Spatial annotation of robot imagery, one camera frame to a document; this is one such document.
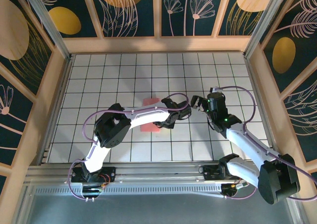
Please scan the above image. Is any white grid work mat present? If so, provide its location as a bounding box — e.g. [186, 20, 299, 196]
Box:
[47, 53, 276, 163]

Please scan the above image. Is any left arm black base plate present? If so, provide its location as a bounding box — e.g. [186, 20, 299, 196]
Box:
[71, 166, 116, 184]

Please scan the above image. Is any grey metal panel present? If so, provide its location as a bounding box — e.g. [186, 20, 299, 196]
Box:
[14, 181, 305, 224]

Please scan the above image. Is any right arm wired controller board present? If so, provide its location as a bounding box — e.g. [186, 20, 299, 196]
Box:
[220, 181, 250, 200]

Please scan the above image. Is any perforated metal cable tray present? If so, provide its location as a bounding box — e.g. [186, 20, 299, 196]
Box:
[33, 184, 223, 195]

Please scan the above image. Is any pink paper sheet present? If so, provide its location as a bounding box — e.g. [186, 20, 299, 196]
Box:
[140, 97, 163, 133]

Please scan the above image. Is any left arm wired controller board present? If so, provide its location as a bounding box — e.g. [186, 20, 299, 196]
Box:
[81, 183, 107, 202]

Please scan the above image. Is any aluminium mounting beam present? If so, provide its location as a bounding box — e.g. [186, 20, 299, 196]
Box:
[24, 161, 295, 185]

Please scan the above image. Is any aluminium side rail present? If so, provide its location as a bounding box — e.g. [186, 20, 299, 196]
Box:
[37, 54, 74, 165]
[244, 54, 282, 163]

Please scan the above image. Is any arm wired controller board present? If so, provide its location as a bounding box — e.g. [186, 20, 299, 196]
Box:
[81, 183, 107, 202]
[220, 181, 250, 200]

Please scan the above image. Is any aluminium corner post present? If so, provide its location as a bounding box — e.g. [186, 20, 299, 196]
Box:
[19, 0, 72, 60]
[244, 0, 290, 58]

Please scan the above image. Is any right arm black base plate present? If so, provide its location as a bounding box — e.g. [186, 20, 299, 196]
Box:
[203, 165, 248, 181]

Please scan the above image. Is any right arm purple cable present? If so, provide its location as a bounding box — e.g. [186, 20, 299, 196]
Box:
[215, 85, 317, 201]

